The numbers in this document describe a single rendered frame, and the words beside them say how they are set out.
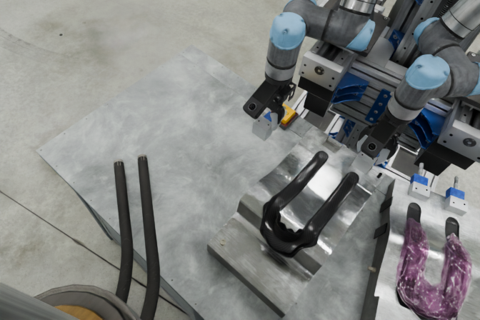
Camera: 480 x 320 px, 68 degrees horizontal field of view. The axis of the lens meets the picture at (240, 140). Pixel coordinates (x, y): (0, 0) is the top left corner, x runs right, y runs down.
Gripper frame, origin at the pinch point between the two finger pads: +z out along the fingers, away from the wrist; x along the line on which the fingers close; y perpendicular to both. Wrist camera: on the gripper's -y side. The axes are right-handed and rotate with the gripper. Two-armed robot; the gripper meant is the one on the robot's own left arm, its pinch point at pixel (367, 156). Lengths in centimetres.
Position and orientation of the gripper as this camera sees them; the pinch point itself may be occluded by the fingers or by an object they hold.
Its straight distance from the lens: 110.9
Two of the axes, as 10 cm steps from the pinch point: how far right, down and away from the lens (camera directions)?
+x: -7.6, -5.7, 3.2
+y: 6.5, -6.0, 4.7
